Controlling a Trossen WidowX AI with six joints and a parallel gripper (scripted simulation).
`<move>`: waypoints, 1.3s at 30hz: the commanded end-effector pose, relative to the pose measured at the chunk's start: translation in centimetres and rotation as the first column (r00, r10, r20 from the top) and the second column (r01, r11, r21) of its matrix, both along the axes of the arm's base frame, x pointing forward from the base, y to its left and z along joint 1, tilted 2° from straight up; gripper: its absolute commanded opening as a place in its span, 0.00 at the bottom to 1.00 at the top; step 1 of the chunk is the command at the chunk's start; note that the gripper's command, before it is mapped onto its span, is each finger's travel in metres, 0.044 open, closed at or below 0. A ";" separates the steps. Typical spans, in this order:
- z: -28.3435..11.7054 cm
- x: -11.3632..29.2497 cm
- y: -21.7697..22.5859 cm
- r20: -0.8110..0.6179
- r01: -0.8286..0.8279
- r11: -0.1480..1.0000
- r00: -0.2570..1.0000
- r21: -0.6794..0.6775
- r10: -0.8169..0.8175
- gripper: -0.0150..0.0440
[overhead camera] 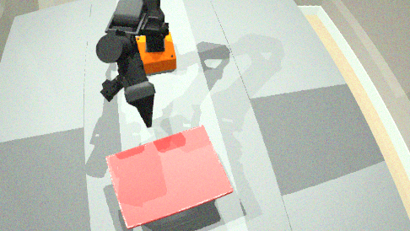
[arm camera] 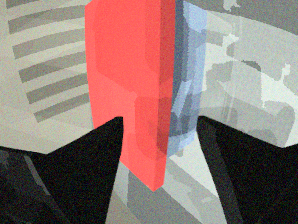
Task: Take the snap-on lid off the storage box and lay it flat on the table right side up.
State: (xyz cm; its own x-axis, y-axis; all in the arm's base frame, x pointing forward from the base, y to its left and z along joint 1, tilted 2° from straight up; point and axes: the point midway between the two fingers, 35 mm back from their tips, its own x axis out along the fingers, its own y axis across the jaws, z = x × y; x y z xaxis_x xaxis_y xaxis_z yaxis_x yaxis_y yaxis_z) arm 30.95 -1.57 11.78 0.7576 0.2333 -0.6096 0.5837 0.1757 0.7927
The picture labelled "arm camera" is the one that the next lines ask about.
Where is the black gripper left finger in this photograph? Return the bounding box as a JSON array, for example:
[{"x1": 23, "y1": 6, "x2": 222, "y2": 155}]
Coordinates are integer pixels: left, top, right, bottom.
[{"x1": 0, "y1": 116, "x2": 125, "y2": 224}]

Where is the red lid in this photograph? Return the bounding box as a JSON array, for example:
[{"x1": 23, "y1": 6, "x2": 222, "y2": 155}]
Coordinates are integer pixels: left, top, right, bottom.
[{"x1": 84, "y1": 0, "x2": 176, "y2": 192}]

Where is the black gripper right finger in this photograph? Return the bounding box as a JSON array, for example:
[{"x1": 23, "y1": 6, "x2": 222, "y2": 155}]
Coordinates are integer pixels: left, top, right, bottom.
[{"x1": 197, "y1": 116, "x2": 298, "y2": 224}]

